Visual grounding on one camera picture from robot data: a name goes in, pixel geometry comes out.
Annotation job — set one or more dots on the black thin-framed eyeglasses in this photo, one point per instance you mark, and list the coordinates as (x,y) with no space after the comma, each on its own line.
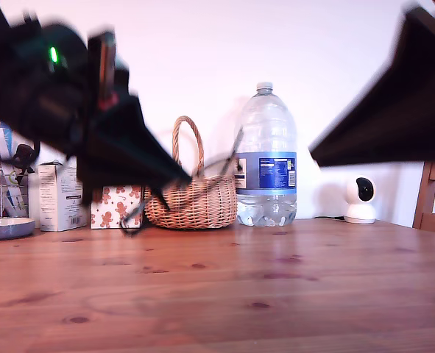
(129,228)

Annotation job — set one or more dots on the large clear water bottle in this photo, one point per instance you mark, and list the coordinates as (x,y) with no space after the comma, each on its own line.
(265,173)

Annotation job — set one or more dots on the gingerbread print tissue box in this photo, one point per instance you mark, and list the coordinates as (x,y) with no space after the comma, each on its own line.
(110,217)

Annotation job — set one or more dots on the grey round dish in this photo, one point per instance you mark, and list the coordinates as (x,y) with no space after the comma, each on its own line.
(7,229)

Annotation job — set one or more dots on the white sachet with green print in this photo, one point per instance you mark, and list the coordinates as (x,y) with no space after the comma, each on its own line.
(14,191)

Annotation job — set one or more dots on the blue stick sachet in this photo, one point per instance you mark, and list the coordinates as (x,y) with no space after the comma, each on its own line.
(8,143)

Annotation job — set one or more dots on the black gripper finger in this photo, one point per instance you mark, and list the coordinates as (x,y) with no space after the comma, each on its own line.
(129,136)
(121,180)
(405,110)

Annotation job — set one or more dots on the small white round camera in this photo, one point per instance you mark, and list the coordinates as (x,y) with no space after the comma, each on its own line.
(358,213)

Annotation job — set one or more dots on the white printed carton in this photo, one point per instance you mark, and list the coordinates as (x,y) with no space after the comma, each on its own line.
(55,206)

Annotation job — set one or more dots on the dark brown sunglasses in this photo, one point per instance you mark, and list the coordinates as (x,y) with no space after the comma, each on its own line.
(25,156)

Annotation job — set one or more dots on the white black-striped packet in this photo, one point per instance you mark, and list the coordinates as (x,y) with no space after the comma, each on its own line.
(0,150)

